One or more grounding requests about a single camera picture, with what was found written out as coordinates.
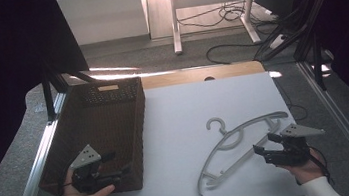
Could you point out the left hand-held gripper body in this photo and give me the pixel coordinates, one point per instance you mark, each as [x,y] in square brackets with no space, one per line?
[88,180]

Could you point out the black metal stand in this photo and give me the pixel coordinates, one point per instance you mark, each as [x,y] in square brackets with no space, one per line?
[313,27]
[48,93]

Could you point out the white power strip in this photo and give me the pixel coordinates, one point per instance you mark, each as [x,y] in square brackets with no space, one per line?
[277,42]

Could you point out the grey plastic clothes hanger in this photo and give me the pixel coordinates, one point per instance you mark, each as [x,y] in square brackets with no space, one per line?
[233,131]

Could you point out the white table mat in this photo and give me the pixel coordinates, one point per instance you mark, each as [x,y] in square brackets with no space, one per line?
[179,127]

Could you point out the white metal desk frame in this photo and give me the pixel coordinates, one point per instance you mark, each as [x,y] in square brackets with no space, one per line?
[174,17]

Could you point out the aluminium frame rail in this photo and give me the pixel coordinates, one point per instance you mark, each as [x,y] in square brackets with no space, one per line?
[36,168]
[343,124]

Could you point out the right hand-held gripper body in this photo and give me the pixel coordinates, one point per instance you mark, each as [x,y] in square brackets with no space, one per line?
[295,153]

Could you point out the person's right hand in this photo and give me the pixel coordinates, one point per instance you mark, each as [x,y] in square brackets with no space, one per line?
[309,170]

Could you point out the brown woven basket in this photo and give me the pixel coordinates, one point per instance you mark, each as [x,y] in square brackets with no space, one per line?
[105,123]

